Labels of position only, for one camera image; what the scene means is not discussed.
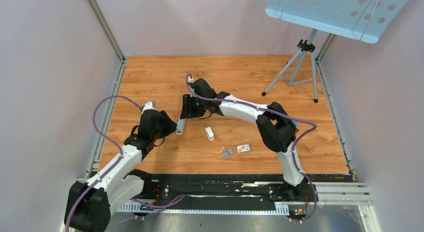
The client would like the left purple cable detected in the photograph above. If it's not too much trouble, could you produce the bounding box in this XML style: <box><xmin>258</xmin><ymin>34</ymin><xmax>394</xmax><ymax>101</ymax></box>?
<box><xmin>64</xmin><ymin>95</ymin><xmax>144</xmax><ymax>232</ymax></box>

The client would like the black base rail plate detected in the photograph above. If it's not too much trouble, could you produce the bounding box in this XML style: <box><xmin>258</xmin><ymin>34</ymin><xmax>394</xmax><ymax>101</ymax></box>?
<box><xmin>71</xmin><ymin>173</ymin><xmax>332</xmax><ymax>215</ymax></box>

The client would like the grey tripod stand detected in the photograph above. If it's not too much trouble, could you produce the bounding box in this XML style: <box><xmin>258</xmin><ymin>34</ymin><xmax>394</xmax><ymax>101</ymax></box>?
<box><xmin>261</xmin><ymin>29</ymin><xmax>319</xmax><ymax>103</ymax></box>

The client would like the white stapler part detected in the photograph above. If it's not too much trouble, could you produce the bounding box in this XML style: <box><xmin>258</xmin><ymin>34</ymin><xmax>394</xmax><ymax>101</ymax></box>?
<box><xmin>204</xmin><ymin>127</ymin><xmax>215</xmax><ymax>141</ymax></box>

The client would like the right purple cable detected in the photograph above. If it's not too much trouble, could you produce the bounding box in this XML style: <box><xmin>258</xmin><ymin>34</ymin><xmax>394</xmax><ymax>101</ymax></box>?
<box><xmin>185</xmin><ymin>74</ymin><xmax>320</xmax><ymax>223</ymax></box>

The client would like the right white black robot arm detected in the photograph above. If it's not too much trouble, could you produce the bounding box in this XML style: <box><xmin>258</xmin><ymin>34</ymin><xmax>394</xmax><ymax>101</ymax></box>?
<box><xmin>180</xmin><ymin>74</ymin><xmax>309</xmax><ymax>201</ymax></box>

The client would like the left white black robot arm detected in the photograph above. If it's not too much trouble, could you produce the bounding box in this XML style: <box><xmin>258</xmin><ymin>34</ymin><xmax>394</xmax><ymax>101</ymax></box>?
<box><xmin>64</xmin><ymin>107</ymin><xmax>177</xmax><ymax>231</ymax></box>

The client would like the small white staple box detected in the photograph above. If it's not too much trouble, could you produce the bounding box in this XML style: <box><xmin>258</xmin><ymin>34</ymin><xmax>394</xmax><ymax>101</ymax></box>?
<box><xmin>236</xmin><ymin>144</ymin><xmax>251</xmax><ymax>153</ymax></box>

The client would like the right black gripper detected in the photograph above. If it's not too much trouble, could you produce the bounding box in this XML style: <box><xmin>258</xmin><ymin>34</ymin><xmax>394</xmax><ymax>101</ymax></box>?
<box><xmin>180</xmin><ymin>95</ymin><xmax>207</xmax><ymax>120</ymax></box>

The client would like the light blue perforated tray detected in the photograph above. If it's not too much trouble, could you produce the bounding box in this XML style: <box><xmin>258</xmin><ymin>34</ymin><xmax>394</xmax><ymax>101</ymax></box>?
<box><xmin>265</xmin><ymin>0</ymin><xmax>408</xmax><ymax>44</ymax></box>

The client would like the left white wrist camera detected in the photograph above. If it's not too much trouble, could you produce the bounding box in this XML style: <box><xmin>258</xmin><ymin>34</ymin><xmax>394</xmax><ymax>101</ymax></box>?
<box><xmin>141</xmin><ymin>100</ymin><xmax>157</xmax><ymax>113</ymax></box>

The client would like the purple cable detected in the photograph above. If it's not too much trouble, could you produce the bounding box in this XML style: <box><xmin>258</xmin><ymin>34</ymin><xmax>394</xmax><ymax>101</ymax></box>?
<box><xmin>185</xmin><ymin>74</ymin><xmax>320</xmax><ymax>223</ymax></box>
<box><xmin>64</xmin><ymin>95</ymin><xmax>144</xmax><ymax>232</ymax></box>

